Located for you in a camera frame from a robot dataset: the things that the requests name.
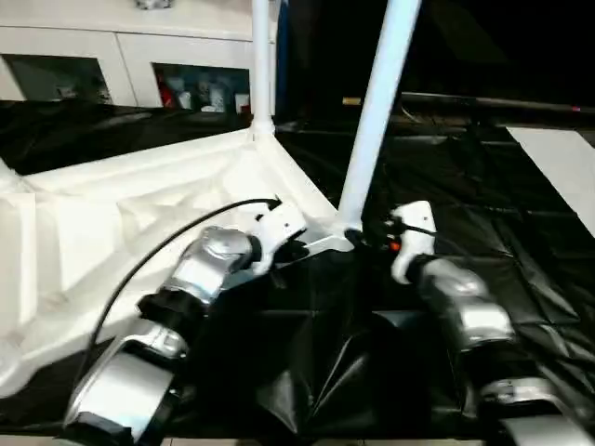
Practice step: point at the white plastic table top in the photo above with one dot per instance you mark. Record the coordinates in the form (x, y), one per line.
(116, 209)

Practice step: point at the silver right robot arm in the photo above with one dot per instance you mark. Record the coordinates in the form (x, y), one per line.
(465, 297)

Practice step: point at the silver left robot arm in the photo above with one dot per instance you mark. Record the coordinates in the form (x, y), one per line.
(209, 265)

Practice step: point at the black table mat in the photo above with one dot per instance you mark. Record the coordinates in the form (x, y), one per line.
(465, 209)

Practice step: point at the white mug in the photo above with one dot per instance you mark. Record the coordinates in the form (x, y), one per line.
(241, 102)

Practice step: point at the long black pole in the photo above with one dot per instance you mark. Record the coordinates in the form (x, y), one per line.
(488, 102)

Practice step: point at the white patterned figure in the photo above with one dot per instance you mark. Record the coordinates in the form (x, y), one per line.
(214, 95)

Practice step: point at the small white cup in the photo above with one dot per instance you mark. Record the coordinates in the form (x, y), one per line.
(184, 98)

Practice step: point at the white flat board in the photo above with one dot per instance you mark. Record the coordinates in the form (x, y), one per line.
(558, 162)

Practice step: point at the red white bottle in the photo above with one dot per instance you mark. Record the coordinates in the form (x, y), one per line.
(166, 93)

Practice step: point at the black fabric covered furniture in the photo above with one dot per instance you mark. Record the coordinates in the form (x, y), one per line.
(488, 42)

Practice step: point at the white glass-door cabinet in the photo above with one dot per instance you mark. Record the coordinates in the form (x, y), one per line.
(116, 42)

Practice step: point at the black shiny bundle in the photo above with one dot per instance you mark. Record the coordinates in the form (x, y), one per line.
(151, 3)

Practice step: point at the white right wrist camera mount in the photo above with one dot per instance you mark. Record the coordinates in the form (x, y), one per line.
(416, 218)

